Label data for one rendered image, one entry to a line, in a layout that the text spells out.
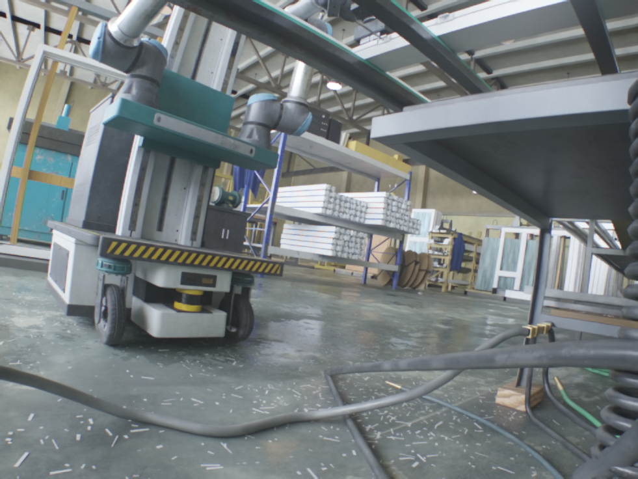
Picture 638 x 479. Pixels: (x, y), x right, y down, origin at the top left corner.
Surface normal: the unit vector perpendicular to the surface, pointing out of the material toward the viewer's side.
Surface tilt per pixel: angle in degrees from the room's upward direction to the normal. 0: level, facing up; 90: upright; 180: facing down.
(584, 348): 66
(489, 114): 90
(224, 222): 90
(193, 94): 90
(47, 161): 90
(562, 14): 180
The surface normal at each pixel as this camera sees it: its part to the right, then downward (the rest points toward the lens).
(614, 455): -0.99, 0.05
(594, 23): -0.15, 0.99
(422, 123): -0.74, -0.15
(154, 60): 0.81, 0.12
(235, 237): 0.66, 0.05
